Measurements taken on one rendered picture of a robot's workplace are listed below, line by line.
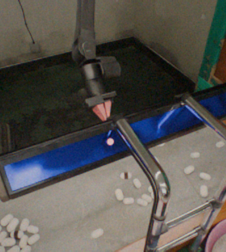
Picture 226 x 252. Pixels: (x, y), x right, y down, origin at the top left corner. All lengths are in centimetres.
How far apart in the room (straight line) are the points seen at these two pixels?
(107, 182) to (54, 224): 20
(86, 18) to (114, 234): 66
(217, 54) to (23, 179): 81
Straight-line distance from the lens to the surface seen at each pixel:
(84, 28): 89
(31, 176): 47
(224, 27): 102
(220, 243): 81
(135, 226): 77
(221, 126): 49
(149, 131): 51
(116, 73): 89
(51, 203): 82
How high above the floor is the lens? 143
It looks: 44 degrees down
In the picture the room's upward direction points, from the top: straight up
